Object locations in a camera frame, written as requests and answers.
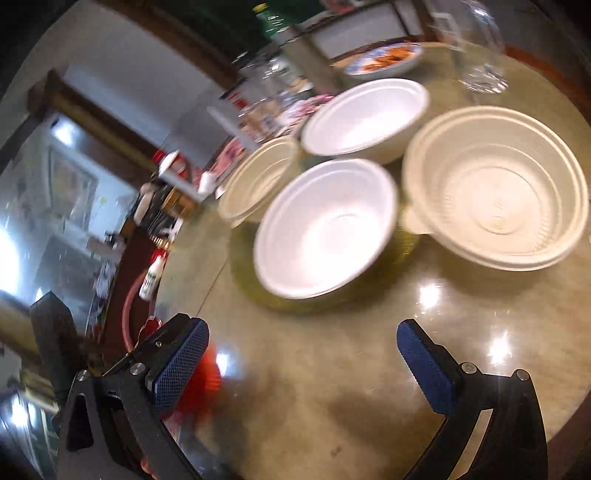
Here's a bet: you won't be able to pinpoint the pink candy wrappers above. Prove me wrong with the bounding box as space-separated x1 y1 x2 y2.
286 95 335 121

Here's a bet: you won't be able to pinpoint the blue patterned plate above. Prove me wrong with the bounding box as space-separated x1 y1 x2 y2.
342 41 424 78

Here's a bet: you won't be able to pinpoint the gold round turntable mat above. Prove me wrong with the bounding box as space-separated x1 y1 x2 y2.
228 222 421 315

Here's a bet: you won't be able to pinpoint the white foam bowl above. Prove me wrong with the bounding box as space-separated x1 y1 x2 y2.
300 78 431 166
253 158 400 300

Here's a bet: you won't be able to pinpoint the pink hose ring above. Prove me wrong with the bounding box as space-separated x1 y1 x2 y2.
121 270 160 352

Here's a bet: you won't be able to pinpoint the red and white liquor bottle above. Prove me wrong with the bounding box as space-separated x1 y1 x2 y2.
157 150 190 185

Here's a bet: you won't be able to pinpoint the white glue bottle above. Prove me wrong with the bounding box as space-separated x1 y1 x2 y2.
139 253 167 301

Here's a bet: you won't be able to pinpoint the large cream plastic bowl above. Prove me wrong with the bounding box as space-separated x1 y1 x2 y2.
401 106 591 272

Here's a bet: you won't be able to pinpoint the clear drinking glass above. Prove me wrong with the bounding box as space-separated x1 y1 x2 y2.
431 0 509 94

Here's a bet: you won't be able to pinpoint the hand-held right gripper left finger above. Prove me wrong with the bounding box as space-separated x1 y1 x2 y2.
55 314 211 480

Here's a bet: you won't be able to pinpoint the green plastic bottle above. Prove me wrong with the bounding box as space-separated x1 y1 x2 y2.
252 2 289 44

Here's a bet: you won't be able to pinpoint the small cream plastic bowl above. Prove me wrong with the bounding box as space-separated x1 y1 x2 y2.
217 136 301 227

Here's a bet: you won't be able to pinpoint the orange fried food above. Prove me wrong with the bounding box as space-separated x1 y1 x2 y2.
362 44 416 70

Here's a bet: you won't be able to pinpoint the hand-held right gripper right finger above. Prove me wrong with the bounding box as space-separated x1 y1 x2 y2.
396 318 550 480

